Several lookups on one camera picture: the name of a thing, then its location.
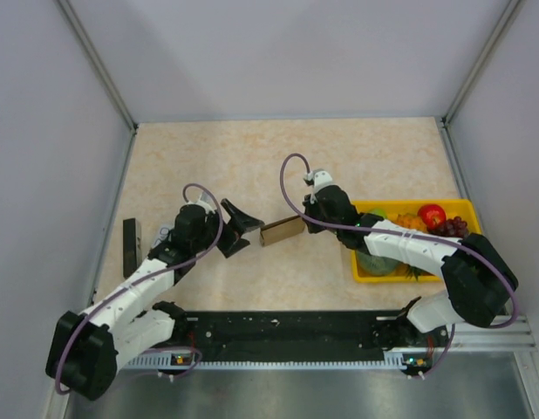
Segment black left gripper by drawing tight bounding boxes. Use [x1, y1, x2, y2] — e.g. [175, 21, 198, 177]
[192, 199, 263, 258]

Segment brown cardboard box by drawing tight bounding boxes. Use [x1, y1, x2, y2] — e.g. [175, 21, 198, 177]
[259, 216, 305, 247]

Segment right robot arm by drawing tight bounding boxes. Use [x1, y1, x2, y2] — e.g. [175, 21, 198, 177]
[303, 185, 518, 346]

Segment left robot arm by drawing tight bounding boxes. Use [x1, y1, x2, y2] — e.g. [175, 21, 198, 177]
[45, 198, 264, 401]

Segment black rectangular box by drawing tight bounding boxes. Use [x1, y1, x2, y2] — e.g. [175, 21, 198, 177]
[122, 218, 141, 279]

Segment green pear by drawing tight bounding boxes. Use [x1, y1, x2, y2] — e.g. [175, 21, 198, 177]
[369, 208, 387, 219]

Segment green melon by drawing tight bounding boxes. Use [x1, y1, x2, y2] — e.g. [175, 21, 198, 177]
[355, 251, 399, 277]

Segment orange pineapple with leaves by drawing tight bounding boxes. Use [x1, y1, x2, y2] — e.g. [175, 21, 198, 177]
[394, 213, 427, 232]

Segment red apple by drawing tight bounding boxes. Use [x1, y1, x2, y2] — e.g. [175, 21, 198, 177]
[417, 203, 447, 230]

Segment dark purple grapes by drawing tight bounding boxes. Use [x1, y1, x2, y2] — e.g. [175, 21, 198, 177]
[433, 216, 469, 238]

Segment yellow plastic tray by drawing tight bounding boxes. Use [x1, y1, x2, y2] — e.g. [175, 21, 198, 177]
[351, 199, 481, 284]

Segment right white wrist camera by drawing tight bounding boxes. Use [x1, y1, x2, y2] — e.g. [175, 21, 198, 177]
[303, 168, 334, 203]

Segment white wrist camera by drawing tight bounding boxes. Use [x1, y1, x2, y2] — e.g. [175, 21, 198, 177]
[187, 192, 215, 213]
[303, 168, 334, 203]

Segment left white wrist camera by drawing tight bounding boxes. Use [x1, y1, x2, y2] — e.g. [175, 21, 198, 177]
[187, 192, 215, 213]

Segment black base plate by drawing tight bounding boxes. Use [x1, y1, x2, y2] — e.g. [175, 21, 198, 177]
[166, 311, 447, 363]

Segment white slotted cable duct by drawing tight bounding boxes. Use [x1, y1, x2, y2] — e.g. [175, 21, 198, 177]
[124, 351, 430, 373]

